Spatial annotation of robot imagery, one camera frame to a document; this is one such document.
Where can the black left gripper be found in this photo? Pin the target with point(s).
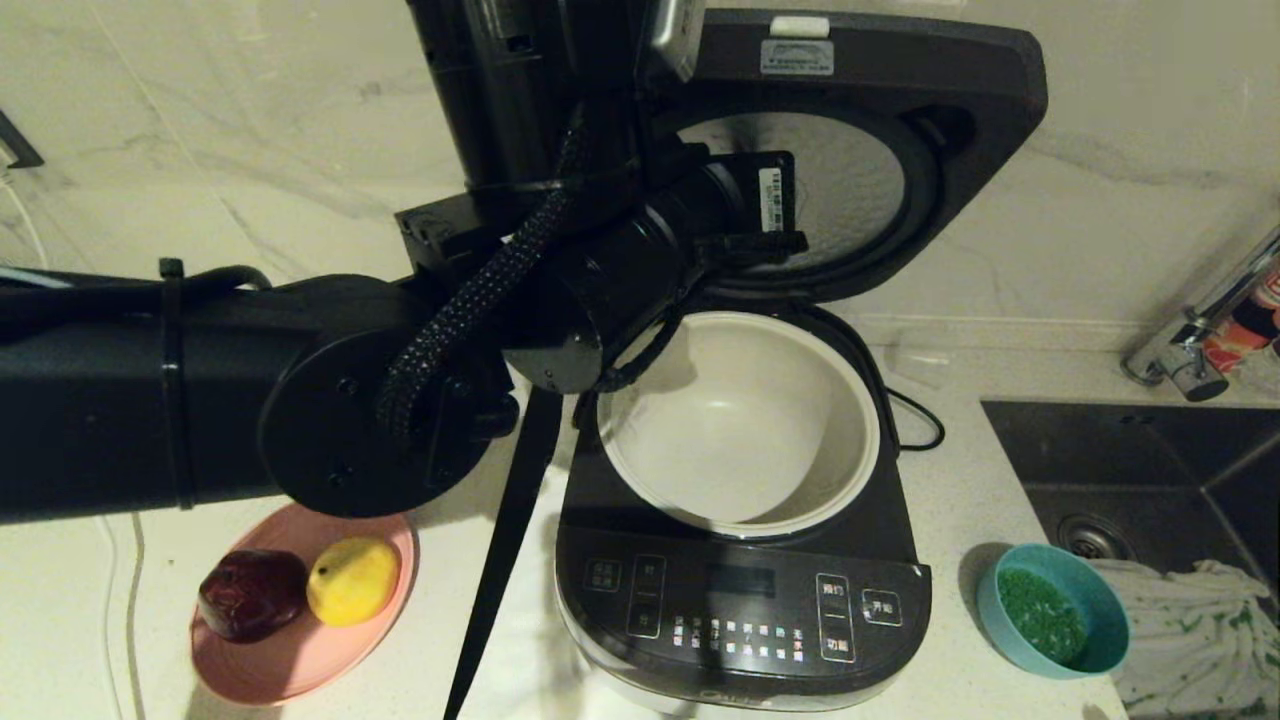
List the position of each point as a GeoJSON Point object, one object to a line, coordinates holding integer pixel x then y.
{"type": "Point", "coordinates": [710, 205]}

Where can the dark grey rice cooker lid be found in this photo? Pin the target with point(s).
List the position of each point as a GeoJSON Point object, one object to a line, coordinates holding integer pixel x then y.
{"type": "Point", "coordinates": [960, 60]}

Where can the chopped green vegetables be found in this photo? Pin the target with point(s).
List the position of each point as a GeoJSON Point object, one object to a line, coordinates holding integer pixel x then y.
{"type": "Point", "coordinates": [1040, 615]}

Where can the teal bowl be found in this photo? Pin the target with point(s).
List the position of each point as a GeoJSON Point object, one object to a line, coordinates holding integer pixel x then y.
{"type": "Point", "coordinates": [1105, 615]}

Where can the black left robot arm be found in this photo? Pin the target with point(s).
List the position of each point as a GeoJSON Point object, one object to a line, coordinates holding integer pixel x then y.
{"type": "Point", "coordinates": [100, 400]}

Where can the cream inner pot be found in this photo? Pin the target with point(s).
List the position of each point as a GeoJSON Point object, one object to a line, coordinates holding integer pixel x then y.
{"type": "Point", "coordinates": [740, 430]}

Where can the dark grey rice cooker base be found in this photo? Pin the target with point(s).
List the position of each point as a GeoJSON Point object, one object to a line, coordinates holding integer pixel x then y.
{"type": "Point", "coordinates": [740, 600]}

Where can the clear plastic cup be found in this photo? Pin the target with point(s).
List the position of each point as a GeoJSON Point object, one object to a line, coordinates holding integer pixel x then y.
{"type": "Point", "coordinates": [920, 368]}

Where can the black flat board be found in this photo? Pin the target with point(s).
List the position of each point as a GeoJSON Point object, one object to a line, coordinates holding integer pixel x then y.
{"type": "Point", "coordinates": [500, 560]}

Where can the dark metal sink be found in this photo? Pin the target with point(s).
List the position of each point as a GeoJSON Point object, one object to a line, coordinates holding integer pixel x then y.
{"type": "Point", "coordinates": [1130, 470]}

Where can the metal sink drain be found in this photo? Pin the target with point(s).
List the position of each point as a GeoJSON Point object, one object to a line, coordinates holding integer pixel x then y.
{"type": "Point", "coordinates": [1095, 538]}

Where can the chrome faucet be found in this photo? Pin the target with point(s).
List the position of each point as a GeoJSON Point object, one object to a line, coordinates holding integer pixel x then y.
{"type": "Point", "coordinates": [1190, 365]}

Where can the red printed can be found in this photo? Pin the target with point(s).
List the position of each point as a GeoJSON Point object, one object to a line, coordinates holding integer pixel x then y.
{"type": "Point", "coordinates": [1240, 335]}

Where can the yellow pear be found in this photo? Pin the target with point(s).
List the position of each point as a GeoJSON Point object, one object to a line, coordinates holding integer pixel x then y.
{"type": "Point", "coordinates": [352, 582]}

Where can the white cloth with green specks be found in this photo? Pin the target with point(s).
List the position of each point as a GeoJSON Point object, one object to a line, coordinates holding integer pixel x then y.
{"type": "Point", "coordinates": [1180, 640]}

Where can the red apple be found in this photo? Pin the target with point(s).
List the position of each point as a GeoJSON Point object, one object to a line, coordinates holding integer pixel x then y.
{"type": "Point", "coordinates": [250, 595]}

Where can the pink plate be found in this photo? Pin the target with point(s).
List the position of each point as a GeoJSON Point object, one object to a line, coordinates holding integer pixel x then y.
{"type": "Point", "coordinates": [300, 665]}

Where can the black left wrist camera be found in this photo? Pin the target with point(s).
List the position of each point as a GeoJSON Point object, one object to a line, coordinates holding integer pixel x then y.
{"type": "Point", "coordinates": [772, 190]}

